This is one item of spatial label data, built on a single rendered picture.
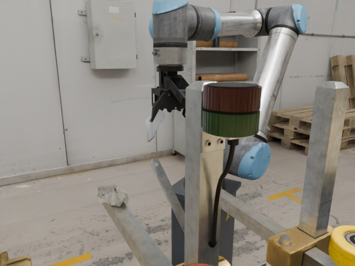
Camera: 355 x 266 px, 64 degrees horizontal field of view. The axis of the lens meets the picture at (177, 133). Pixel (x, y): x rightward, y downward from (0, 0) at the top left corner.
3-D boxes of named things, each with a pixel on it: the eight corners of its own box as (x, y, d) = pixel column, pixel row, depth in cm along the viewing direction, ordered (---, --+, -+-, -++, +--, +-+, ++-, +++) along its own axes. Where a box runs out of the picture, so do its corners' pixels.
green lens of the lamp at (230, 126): (191, 126, 32) (192, 107, 31) (233, 121, 35) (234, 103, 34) (225, 140, 27) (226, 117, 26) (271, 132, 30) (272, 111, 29)
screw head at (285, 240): (275, 241, 50) (276, 235, 49) (283, 237, 51) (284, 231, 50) (285, 248, 48) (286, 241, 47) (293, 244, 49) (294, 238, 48)
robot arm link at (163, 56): (194, 47, 73) (159, 47, 69) (193, 67, 74) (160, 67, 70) (177, 48, 81) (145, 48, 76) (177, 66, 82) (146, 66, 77)
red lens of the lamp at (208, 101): (192, 105, 31) (192, 84, 31) (234, 101, 34) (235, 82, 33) (226, 114, 26) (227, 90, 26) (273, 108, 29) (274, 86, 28)
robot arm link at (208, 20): (195, 11, 89) (166, 6, 80) (226, 6, 81) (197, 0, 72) (195, 42, 91) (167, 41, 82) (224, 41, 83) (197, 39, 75)
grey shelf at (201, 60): (171, 154, 348) (171, 19, 307) (230, 144, 389) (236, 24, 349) (190, 167, 310) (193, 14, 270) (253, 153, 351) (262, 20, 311)
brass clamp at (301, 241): (262, 259, 52) (264, 236, 51) (310, 237, 59) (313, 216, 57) (290, 282, 47) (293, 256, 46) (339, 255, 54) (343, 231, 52)
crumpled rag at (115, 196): (92, 193, 64) (91, 183, 64) (121, 187, 68) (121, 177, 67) (103, 211, 57) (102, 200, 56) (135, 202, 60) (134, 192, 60)
